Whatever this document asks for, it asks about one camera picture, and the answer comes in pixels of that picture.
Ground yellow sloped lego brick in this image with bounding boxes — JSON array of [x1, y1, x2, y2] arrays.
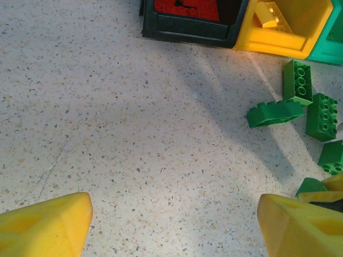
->
[[254, 2, 278, 29]]

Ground yellow plastic bin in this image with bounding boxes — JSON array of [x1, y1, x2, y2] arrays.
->
[[233, 0, 334, 59]]

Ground light green lego brick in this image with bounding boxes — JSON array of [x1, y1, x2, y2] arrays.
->
[[282, 59, 314, 107]]

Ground green plastic bin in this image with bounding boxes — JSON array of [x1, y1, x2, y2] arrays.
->
[[307, 0, 343, 66]]

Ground small green lego brick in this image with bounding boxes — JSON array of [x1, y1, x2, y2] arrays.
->
[[295, 177, 329, 199]]

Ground orange yellow long lego brick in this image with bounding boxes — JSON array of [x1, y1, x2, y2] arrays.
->
[[264, 1, 294, 34]]

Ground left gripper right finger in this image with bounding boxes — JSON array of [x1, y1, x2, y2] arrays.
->
[[257, 194, 343, 257]]

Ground red lego brick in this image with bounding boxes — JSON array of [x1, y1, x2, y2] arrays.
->
[[184, 0, 221, 22]]

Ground black plastic bin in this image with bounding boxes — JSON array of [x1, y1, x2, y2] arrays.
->
[[139, 0, 250, 49]]

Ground dark green long lego brick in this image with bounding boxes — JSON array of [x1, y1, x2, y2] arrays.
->
[[245, 99, 305, 129]]

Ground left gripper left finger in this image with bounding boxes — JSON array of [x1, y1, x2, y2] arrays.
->
[[0, 192, 94, 257]]

